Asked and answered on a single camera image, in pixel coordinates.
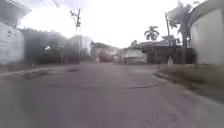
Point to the palm tree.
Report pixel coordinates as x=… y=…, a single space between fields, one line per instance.
x=152 y=33

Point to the dark green bushes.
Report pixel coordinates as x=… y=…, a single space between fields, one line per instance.
x=43 y=46

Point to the row of distant buildings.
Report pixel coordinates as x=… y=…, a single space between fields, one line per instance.
x=130 y=54

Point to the tall tree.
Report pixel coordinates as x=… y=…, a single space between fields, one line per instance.
x=182 y=20

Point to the concrete kerb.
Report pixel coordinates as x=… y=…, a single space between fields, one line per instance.
x=23 y=73

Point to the grass verge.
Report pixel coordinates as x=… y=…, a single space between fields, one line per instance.
x=196 y=75

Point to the brown fence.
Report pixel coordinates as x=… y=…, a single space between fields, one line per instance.
x=160 y=55

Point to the utility pole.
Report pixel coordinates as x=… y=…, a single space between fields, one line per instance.
x=78 y=23
x=167 y=33

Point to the white walled building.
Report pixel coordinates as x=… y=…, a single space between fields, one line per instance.
x=10 y=43

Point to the grey asphalt road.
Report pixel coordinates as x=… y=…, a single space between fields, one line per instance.
x=100 y=103

